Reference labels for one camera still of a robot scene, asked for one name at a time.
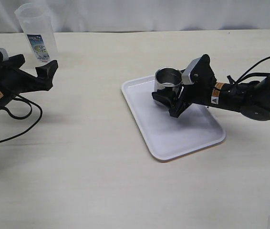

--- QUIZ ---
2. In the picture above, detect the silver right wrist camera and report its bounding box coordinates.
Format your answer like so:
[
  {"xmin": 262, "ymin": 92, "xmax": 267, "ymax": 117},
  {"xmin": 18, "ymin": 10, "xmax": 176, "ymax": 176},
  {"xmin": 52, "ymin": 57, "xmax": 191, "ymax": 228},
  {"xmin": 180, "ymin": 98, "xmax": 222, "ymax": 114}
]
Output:
[{"xmin": 181, "ymin": 57, "xmax": 201, "ymax": 85}]

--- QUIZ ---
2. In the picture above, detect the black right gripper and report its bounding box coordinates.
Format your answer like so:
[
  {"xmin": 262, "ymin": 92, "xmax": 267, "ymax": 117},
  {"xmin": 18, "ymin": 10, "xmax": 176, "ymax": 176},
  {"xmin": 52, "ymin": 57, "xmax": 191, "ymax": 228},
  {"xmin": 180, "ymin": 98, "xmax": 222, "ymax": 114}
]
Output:
[{"xmin": 152, "ymin": 54, "xmax": 217, "ymax": 118}]

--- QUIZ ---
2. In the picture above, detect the clear plastic water pitcher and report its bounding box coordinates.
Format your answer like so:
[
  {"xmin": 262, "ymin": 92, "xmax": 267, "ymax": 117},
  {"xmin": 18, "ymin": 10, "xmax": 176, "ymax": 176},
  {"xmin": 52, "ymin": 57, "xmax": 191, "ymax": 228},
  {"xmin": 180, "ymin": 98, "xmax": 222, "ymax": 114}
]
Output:
[{"xmin": 14, "ymin": 2, "xmax": 58, "ymax": 66}]

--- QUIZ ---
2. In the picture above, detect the stainless steel cup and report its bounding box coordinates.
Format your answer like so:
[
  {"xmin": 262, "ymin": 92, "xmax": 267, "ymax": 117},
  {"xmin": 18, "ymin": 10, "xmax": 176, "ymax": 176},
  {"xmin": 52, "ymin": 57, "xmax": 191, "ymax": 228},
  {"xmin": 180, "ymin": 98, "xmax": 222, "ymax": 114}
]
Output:
[{"xmin": 153, "ymin": 67, "xmax": 182, "ymax": 96}]

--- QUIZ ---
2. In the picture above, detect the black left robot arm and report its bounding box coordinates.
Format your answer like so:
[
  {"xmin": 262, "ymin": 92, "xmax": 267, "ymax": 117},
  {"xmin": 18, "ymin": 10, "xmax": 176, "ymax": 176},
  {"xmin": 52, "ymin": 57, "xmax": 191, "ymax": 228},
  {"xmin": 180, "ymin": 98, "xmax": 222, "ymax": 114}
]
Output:
[{"xmin": 0, "ymin": 48, "xmax": 59, "ymax": 109}]

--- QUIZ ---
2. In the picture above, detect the white backdrop curtain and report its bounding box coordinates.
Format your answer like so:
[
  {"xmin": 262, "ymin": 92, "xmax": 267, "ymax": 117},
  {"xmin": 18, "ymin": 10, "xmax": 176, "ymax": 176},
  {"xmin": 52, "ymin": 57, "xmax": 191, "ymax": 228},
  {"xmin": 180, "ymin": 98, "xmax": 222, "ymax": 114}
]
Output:
[{"xmin": 0, "ymin": 0, "xmax": 270, "ymax": 33}]

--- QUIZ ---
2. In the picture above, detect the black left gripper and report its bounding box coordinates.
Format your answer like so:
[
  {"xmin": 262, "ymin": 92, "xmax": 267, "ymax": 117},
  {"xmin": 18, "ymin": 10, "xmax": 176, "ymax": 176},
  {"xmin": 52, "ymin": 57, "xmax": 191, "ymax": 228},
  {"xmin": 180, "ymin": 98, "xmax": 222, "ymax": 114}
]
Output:
[{"xmin": 0, "ymin": 54, "xmax": 58, "ymax": 94}]

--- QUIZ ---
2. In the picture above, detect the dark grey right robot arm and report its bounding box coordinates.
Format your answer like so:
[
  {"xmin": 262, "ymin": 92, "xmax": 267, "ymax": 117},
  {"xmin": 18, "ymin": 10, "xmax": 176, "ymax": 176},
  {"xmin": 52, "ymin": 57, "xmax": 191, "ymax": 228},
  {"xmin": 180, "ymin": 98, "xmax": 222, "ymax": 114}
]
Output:
[{"xmin": 151, "ymin": 54, "xmax": 270, "ymax": 121}]

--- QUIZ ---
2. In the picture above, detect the white rectangular plastic tray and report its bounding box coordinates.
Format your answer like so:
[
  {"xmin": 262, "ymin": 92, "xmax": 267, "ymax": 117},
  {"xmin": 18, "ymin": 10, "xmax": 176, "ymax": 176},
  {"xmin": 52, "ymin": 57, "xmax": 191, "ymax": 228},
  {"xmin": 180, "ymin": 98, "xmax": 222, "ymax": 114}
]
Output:
[{"xmin": 121, "ymin": 75, "xmax": 226, "ymax": 162}]

